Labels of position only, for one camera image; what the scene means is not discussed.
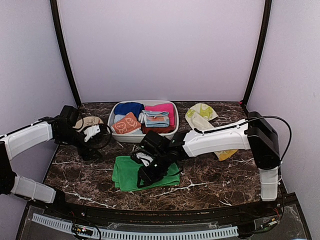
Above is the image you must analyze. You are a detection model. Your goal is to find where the light blue striped towel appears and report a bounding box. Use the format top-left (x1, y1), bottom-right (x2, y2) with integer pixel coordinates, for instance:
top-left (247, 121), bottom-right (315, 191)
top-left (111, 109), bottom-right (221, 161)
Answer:
top-left (138, 110), bottom-right (170, 128)

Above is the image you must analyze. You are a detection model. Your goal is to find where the right black frame post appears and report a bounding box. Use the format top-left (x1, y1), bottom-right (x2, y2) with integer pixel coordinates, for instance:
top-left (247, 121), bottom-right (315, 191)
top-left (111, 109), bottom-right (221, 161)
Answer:
top-left (239, 0), bottom-right (272, 112)

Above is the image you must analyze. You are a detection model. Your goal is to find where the orange cartoon rolled towel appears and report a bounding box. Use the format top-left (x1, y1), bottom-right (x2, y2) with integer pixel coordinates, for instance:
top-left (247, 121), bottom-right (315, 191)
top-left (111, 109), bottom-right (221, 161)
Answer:
top-left (111, 112), bottom-right (142, 135)

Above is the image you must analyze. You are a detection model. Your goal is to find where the left black frame post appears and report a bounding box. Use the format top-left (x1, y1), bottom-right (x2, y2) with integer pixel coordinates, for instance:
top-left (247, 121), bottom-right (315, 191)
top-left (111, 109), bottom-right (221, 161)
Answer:
top-left (49, 0), bottom-right (82, 108)

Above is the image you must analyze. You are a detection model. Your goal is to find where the black frame post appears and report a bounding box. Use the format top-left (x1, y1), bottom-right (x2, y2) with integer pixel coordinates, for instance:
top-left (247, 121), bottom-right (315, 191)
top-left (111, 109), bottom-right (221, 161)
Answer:
top-left (49, 0), bottom-right (82, 108)
top-left (239, 0), bottom-right (272, 112)

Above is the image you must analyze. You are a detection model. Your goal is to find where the white plastic basin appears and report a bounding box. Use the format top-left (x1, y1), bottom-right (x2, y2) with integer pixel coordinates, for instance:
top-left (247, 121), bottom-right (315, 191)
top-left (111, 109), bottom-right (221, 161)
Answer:
top-left (107, 100), bottom-right (179, 143)

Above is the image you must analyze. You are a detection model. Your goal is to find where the cream yellow-green patterned towel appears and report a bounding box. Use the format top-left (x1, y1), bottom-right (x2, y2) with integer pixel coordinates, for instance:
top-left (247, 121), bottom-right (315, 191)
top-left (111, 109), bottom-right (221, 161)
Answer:
top-left (185, 103), bottom-right (238, 162)

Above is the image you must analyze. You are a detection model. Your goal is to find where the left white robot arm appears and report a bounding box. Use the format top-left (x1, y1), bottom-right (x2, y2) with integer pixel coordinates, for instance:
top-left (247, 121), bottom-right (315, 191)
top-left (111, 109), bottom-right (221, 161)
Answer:
top-left (0, 105), bottom-right (106, 218)

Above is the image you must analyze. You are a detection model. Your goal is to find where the pink rolled towel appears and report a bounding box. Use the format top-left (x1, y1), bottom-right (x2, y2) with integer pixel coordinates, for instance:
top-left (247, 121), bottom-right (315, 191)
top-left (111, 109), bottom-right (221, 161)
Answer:
top-left (144, 103), bottom-right (175, 126)

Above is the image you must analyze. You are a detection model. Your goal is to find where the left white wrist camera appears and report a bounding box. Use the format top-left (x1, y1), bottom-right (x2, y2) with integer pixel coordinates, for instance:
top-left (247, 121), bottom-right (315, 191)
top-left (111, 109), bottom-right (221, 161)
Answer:
top-left (83, 124), bottom-right (101, 143)

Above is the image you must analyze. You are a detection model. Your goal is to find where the dark red rolled towel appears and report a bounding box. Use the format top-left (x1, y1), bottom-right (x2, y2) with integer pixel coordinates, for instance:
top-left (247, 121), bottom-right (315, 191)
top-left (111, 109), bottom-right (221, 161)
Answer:
top-left (141, 124), bottom-right (175, 134)

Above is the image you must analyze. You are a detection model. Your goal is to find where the white slotted cable duct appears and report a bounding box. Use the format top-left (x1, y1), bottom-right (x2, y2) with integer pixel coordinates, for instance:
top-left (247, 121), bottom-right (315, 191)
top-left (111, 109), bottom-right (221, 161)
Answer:
top-left (31, 213), bottom-right (239, 240)

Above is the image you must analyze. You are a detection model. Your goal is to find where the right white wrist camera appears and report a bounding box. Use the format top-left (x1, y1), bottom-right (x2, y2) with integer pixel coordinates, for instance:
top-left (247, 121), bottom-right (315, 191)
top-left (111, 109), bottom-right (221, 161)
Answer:
top-left (135, 152), bottom-right (154, 167)

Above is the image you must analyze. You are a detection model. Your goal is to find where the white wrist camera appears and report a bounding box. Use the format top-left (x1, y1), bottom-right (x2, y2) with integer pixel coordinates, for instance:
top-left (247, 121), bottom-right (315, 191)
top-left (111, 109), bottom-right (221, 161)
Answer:
top-left (135, 152), bottom-right (154, 167)
top-left (83, 124), bottom-right (101, 143)

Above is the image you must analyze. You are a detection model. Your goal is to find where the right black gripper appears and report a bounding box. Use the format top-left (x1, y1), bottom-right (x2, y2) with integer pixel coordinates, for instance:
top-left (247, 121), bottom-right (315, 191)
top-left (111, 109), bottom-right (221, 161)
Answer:
top-left (136, 150), bottom-right (171, 188)

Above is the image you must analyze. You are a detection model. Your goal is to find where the green microfiber towel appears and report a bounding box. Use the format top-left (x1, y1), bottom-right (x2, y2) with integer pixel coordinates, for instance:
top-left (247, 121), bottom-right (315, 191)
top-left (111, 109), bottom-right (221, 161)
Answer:
top-left (112, 156), bottom-right (180, 192)

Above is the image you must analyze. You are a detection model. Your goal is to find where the light blue towel underneath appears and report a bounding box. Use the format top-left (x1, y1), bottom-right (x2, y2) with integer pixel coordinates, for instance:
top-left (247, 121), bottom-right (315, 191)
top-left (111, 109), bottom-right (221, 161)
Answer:
top-left (113, 114), bottom-right (126, 124)

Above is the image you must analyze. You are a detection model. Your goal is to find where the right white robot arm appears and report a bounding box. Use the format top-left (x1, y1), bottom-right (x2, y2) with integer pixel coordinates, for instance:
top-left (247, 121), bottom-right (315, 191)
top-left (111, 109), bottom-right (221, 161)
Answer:
top-left (131, 111), bottom-right (281, 217)

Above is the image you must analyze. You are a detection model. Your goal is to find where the small circuit board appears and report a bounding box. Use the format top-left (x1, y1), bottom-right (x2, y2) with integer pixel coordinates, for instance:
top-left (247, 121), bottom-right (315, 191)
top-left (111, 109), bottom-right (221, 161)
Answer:
top-left (71, 224), bottom-right (94, 237)

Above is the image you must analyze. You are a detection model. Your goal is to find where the blue rolled towel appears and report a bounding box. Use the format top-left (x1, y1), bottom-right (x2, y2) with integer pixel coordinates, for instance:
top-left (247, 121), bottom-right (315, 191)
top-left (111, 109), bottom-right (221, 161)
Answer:
top-left (113, 102), bottom-right (145, 119)

